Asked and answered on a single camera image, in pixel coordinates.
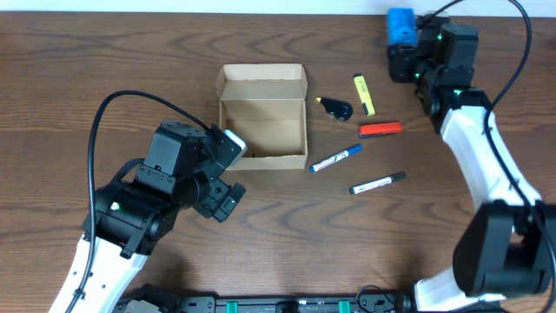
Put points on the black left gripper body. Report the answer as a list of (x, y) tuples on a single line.
[(221, 198)]

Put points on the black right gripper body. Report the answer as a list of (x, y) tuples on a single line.
[(400, 59)]

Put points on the blue magnetic whiteboard duster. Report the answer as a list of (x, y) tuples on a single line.
[(401, 27)]

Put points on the yellow highlighter pen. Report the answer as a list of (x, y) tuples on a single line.
[(364, 94)]

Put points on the black correction tape dispenser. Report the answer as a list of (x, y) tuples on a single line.
[(341, 110)]

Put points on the red stapler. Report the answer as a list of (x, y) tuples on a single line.
[(380, 129)]

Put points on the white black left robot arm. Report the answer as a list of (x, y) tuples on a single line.
[(140, 205)]

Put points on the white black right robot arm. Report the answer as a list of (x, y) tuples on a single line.
[(508, 248)]

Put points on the blue capped whiteboard marker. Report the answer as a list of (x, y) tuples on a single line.
[(335, 158)]

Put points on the open brown cardboard box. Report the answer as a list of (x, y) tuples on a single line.
[(265, 106)]

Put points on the black capped whiteboard marker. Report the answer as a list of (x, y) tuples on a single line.
[(357, 189)]

